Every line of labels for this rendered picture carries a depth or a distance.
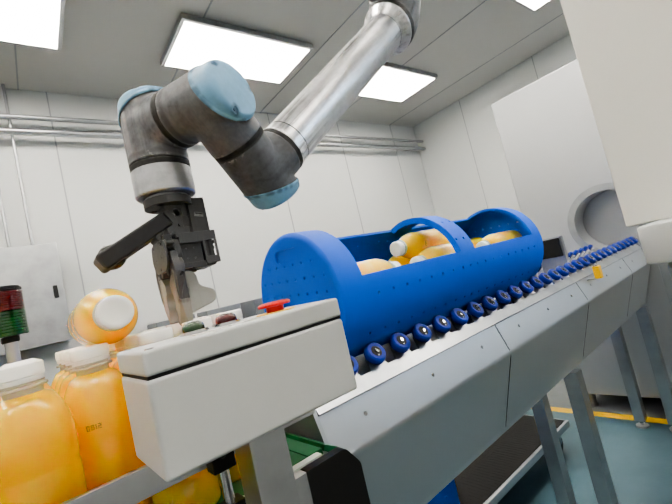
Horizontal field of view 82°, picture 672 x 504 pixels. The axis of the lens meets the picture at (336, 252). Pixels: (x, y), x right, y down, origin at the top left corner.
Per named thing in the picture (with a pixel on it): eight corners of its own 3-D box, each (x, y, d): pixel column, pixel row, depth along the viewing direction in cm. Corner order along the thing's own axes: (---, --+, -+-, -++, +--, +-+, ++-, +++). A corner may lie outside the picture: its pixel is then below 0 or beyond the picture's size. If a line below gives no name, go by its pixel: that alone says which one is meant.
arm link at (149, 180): (137, 161, 56) (124, 183, 63) (144, 193, 56) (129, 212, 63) (198, 162, 62) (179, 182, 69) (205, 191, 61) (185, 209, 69)
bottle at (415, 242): (433, 252, 117) (392, 262, 105) (428, 229, 117) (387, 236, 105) (453, 249, 111) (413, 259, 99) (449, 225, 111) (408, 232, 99)
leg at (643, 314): (685, 428, 193) (649, 304, 198) (683, 434, 190) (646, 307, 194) (671, 427, 198) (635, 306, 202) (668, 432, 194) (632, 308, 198)
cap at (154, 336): (155, 348, 49) (152, 334, 49) (182, 342, 48) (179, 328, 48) (132, 356, 45) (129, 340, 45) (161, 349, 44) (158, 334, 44)
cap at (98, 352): (77, 368, 46) (75, 353, 47) (114, 358, 48) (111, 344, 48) (67, 373, 43) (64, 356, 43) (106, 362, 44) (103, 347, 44)
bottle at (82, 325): (127, 334, 63) (153, 329, 48) (77, 352, 59) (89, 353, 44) (112, 292, 63) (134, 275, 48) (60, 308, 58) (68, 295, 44)
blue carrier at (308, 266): (553, 284, 124) (534, 197, 125) (357, 379, 68) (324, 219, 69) (473, 291, 146) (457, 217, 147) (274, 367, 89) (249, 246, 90)
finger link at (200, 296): (227, 321, 59) (211, 264, 61) (188, 331, 55) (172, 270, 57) (220, 326, 61) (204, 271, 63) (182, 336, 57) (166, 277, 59)
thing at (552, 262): (572, 272, 158) (562, 235, 159) (569, 273, 155) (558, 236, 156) (547, 276, 165) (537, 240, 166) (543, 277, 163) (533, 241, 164)
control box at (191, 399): (359, 388, 42) (337, 294, 43) (167, 485, 29) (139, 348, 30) (307, 383, 49) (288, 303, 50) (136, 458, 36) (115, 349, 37)
